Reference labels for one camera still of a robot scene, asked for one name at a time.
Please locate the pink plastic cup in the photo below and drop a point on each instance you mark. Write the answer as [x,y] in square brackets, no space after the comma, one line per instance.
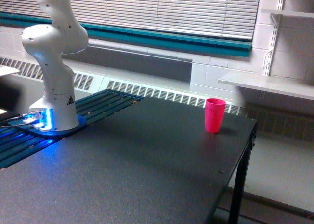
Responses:
[214,111]

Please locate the white lower wall shelf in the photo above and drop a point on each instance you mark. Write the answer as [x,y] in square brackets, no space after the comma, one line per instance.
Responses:
[283,86]

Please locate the white upper wall shelf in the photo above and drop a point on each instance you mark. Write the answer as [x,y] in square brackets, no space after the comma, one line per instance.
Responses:
[288,13]

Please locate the white wall shelf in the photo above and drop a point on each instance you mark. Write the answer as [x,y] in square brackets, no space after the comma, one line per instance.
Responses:
[288,13]
[283,86]

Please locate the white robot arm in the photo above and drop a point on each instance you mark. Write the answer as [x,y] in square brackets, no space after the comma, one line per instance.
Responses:
[47,44]

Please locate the blue slotted rail platform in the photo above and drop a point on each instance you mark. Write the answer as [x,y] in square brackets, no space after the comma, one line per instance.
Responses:
[16,145]

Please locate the white baseboard radiator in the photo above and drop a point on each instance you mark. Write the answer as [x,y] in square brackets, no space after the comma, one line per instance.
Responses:
[28,82]

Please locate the white shelf bracket rail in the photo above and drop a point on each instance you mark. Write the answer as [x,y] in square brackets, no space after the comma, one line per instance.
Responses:
[275,17]

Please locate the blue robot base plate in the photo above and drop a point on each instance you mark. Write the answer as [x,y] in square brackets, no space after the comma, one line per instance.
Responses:
[55,134]

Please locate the white tray edge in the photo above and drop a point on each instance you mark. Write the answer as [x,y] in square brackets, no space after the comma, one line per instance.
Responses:
[5,70]

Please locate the white window blinds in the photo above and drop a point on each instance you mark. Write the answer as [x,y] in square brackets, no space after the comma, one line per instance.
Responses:
[224,19]

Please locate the black table leg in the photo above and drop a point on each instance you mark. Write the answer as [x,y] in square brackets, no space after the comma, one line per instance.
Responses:
[240,179]

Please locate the teal window sill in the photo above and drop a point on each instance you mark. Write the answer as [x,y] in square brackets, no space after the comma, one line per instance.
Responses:
[171,41]

